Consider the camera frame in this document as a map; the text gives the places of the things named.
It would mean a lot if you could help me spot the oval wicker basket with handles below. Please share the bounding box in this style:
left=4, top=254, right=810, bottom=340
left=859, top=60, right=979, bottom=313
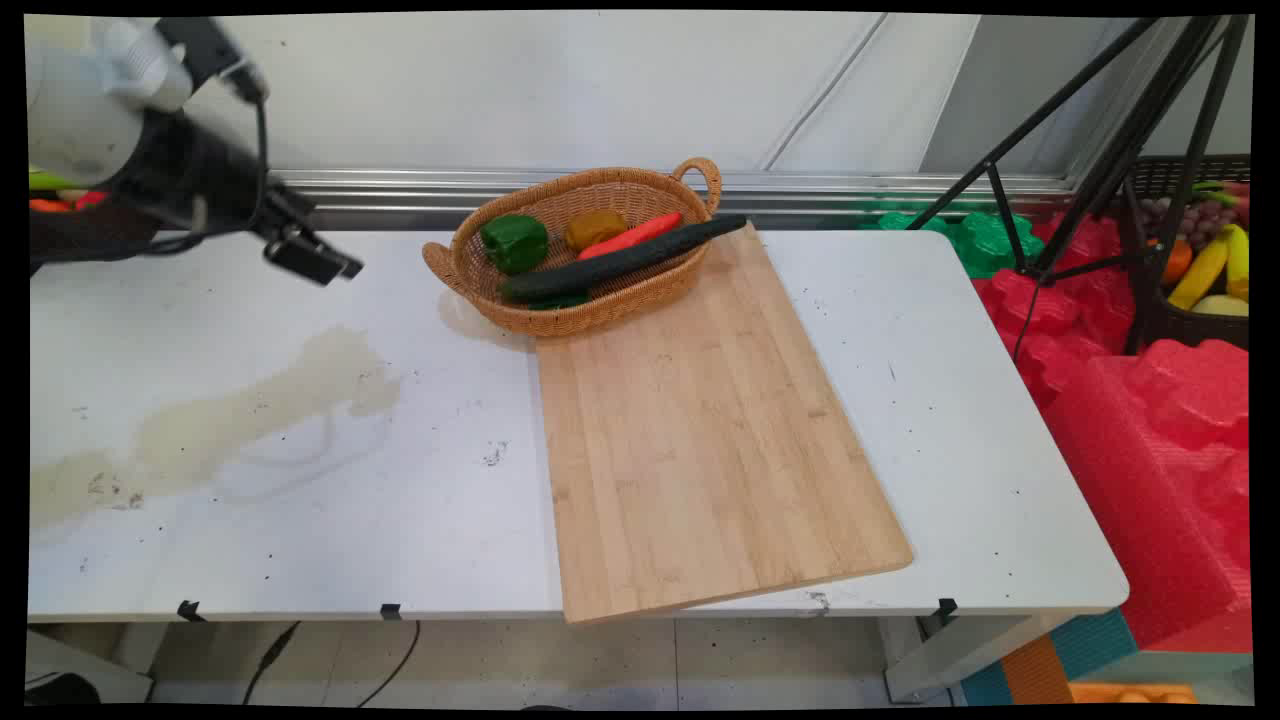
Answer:
left=421, top=157, right=723, bottom=338

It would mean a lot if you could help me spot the black camera tripod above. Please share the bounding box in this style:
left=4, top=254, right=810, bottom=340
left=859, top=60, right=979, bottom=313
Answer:
left=905, top=15, right=1251, bottom=356

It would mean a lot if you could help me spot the black woven vegetable basket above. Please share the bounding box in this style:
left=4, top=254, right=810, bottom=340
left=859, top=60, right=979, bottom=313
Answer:
left=28, top=185, right=166, bottom=266

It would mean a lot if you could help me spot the metal wall rail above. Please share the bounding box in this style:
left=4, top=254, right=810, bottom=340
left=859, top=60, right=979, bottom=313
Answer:
left=265, top=168, right=1086, bottom=231

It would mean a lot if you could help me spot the white table leg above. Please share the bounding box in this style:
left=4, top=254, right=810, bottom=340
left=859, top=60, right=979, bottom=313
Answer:
left=880, top=612, right=1081, bottom=703

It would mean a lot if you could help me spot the green foam block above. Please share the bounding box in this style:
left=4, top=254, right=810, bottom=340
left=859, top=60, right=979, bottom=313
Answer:
left=860, top=195, right=1046, bottom=279

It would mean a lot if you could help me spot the thin black floor cable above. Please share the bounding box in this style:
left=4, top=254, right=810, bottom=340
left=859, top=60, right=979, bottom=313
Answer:
left=355, top=620, right=421, bottom=709

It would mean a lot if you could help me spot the green bell pepper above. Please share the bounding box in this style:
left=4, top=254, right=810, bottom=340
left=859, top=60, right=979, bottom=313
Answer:
left=480, top=214, right=550, bottom=276

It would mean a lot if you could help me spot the long dark green cucumber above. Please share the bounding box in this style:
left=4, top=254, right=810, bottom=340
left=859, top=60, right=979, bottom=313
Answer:
left=498, top=214, right=749, bottom=304

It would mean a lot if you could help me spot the orange foam piece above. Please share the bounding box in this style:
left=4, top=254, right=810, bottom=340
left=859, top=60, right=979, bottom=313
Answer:
left=1068, top=682, right=1199, bottom=706

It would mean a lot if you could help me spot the orange fruit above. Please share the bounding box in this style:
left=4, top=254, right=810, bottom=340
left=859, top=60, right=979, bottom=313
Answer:
left=1150, top=238, right=1195, bottom=287

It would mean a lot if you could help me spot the brown potato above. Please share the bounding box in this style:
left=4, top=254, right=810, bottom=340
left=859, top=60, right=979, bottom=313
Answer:
left=564, top=209, right=630, bottom=252

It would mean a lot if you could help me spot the purple grape bunch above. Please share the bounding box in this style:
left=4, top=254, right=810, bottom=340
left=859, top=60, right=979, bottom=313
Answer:
left=1140, top=197, right=1237, bottom=251

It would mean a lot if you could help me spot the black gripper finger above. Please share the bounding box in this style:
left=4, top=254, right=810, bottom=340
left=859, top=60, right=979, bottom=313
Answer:
left=284, top=227, right=364, bottom=280
left=264, top=238, right=342, bottom=289

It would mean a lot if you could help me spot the small yellow banana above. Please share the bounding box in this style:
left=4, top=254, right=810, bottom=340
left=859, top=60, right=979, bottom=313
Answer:
left=1224, top=222, right=1251, bottom=301

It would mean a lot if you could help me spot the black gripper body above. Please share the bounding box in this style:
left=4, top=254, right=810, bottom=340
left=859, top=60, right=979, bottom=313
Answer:
left=103, top=107, right=317, bottom=241

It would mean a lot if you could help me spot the bamboo cutting board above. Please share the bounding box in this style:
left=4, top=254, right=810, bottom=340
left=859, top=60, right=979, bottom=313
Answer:
left=535, top=222, right=914, bottom=626

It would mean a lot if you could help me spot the red chili pepper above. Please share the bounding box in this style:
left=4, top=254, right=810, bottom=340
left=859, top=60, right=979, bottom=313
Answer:
left=577, top=211, right=685, bottom=262

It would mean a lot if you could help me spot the large yellow banana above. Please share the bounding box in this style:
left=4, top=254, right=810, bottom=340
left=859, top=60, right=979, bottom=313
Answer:
left=1167, top=232, right=1230, bottom=311

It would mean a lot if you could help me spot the black woven fruit basket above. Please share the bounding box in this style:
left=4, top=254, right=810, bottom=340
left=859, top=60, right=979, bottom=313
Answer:
left=1122, top=153, right=1251, bottom=351

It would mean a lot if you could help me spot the large red foam block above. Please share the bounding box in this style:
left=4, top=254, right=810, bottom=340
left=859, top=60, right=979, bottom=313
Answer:
left=1040, top=338, right=1251, bottom=651

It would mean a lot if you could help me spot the teal and orange foam mat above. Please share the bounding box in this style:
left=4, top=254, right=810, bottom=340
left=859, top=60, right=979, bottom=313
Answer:
left=960, top=608, right=1141, bottom=706

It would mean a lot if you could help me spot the black floor cable with plug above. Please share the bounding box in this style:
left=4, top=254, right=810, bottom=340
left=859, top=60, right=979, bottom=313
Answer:
left=242, top=620, right=301, bottom=706

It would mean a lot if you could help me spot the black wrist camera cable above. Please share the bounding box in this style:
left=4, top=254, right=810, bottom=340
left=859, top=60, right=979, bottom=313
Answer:
left=30, top=95, right=273, bottom=273

